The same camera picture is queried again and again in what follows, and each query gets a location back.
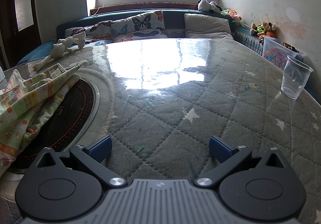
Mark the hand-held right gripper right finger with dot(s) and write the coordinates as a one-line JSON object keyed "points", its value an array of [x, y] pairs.
{"points": [[220, 150]]}

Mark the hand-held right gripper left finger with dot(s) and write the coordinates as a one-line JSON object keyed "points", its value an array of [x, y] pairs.
{"points": [[99, 148]]}

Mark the green patterned button shirt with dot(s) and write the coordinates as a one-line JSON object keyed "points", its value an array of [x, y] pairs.
{"points": [[32, 98]]}

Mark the black round induction cooktop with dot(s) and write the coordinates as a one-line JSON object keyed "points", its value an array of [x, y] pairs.
{"points": [[72, 111]]}

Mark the grey quilted table cover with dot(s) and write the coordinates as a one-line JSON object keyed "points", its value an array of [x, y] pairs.
{"points": [[225, 103]]}

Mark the white plastic pick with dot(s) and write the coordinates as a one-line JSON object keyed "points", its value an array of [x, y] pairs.
{"points": [[128, 102]]}

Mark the pale blue plastic pick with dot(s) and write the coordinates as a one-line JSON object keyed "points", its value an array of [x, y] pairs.
{"points": [[149, 103]]}

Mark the clear plastic cup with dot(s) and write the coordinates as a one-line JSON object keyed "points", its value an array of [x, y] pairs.
{"points": [[294, 78]]}

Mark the white plush rabbit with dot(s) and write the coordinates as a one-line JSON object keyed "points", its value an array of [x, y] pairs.
{"points": [[59, 48]]}

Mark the clear plastic storage box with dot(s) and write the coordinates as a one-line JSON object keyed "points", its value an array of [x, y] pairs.
{"points": [[275, 49]]}

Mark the butterfly print pillow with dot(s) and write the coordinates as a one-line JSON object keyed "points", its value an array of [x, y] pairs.
{"points": [[97, 29], [140, 24]]}

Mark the plain grey pillow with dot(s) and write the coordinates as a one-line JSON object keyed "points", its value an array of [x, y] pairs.
{"points": [[208, 25]]}

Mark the orange green toys on ledge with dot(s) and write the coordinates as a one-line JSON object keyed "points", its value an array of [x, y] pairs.
{"points": [[232, 14]]}

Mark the teal sofa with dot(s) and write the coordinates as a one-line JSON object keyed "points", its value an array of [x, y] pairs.
{"points": [[174, 19]]}

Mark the black and white plush dog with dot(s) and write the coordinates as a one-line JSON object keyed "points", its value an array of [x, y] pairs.
{"points": [[207, 5]]}

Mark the dark wooden door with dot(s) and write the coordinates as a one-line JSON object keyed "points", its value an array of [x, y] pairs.
{"points": [[10, 25]]}

